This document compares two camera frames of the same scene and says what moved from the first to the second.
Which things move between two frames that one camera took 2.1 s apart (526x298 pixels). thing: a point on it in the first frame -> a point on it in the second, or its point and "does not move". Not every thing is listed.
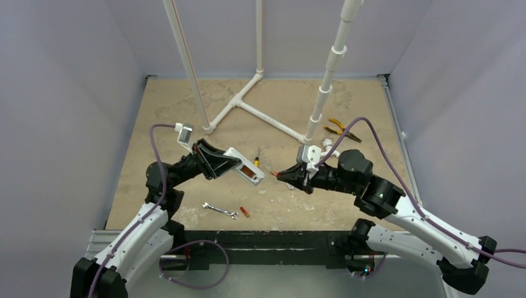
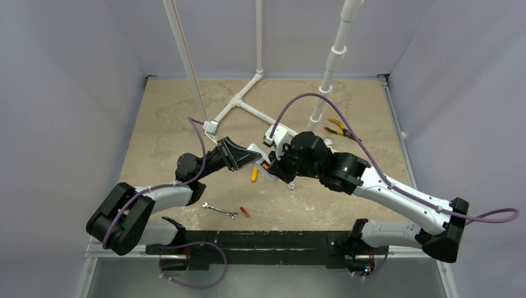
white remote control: x=246 y=169 -> x=263 y=163
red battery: x=245 y=212 does not move
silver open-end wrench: x=234 y=215 does not move
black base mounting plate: x=197 y=249 does not move
